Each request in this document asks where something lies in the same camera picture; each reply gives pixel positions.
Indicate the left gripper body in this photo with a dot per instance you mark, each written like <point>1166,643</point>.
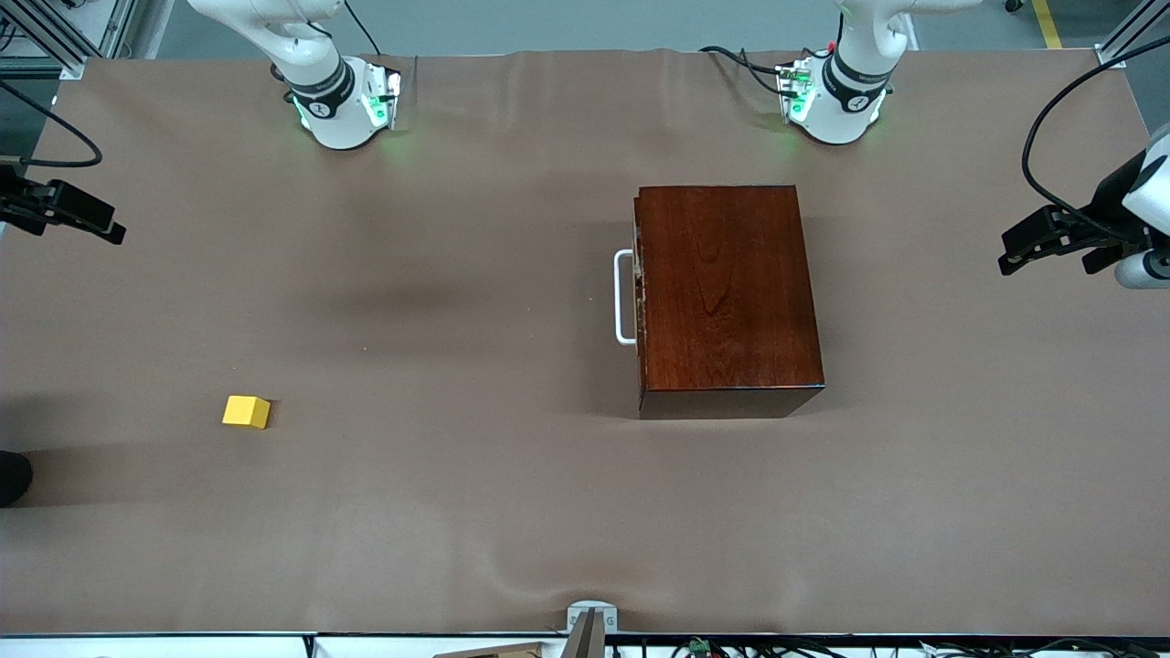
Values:
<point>1111,203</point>

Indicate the brown cardboard piece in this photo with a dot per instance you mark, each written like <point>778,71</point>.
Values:
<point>503,652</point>

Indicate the dark brown wooden cabinet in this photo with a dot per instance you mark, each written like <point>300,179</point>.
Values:
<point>731,292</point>

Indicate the brown table cloth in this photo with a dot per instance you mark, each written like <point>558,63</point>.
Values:
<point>411,512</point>

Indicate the grey metal post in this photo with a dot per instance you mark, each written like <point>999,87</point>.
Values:
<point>590,640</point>

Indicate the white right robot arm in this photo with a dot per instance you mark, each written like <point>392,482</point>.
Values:
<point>334,119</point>

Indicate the yellow block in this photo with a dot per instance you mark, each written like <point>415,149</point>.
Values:
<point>245,411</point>

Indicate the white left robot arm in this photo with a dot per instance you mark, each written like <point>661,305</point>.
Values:
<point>841,114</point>

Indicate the black rounded object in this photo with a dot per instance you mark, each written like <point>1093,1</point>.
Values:
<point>11,477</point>

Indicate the aluminium frame profile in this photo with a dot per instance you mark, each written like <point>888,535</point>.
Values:
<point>55,41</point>
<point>1120,44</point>

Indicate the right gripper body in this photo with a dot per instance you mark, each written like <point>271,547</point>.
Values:
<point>20,203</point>

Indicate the grey metal bracket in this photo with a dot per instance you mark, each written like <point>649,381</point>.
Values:
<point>592,610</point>

